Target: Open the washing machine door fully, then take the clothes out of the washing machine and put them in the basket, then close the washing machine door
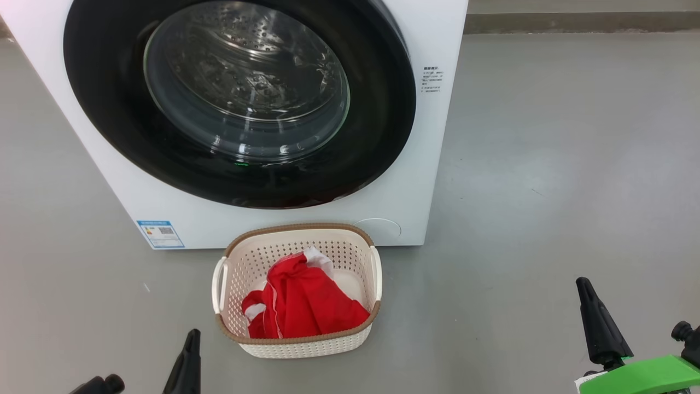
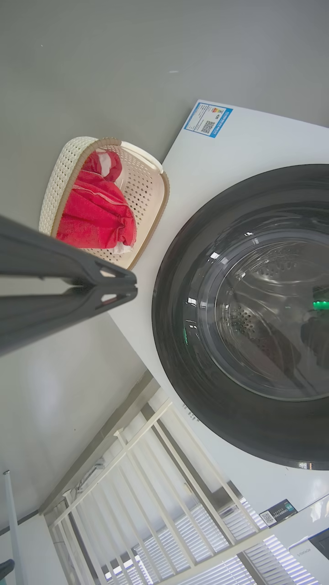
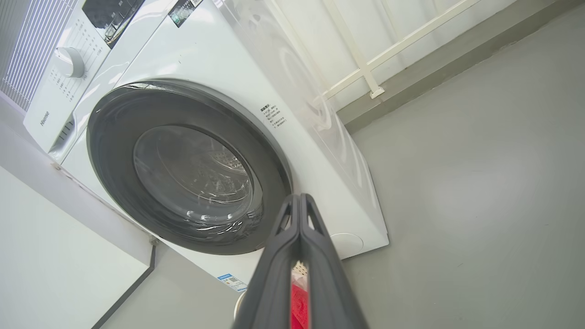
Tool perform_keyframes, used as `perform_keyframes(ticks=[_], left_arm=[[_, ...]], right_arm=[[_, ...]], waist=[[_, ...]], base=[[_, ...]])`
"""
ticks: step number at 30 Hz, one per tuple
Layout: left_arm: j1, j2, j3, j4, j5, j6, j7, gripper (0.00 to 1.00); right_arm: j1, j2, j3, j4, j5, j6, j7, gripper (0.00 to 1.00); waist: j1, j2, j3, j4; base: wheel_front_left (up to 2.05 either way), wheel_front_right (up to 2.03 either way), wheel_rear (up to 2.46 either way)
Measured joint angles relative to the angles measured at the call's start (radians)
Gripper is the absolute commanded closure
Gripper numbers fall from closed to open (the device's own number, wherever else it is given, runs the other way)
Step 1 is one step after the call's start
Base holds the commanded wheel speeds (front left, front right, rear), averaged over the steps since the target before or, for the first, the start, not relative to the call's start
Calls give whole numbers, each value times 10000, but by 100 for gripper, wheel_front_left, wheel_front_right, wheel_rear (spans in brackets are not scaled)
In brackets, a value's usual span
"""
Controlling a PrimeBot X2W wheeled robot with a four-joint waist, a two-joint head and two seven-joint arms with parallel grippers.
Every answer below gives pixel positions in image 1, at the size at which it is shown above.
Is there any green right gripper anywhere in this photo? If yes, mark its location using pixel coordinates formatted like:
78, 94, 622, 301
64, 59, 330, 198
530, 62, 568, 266
575, 277, 700, 394

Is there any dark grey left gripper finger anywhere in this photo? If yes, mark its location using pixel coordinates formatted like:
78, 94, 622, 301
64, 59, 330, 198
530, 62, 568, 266
163, 329, 202, 394

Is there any red and white garment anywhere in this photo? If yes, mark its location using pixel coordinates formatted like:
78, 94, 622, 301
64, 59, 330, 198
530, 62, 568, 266
261, 246, 372, 339
241, 288, 270, 339

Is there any black round glass washer door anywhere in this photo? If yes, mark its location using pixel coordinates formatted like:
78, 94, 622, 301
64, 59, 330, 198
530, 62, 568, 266
63, 0, 417, 210

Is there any cream perforated laundry basket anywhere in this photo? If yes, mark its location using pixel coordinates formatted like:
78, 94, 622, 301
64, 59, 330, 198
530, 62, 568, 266
211, 222, 383, 360

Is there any white front-load washing machine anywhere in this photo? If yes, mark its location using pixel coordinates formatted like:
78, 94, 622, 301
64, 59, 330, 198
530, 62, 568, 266
0, 0, 470, 251

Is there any blue energy label sticker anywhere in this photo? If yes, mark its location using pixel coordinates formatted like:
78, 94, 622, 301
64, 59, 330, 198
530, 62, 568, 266
136, 219, 186, 250

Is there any round white filter cover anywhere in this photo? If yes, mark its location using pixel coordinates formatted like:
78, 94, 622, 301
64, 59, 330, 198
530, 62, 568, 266
354, 217, 403, 246

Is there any steel perforated washer drum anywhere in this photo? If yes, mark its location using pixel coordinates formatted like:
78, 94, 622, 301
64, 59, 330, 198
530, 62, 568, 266
144, 0, 351, 163

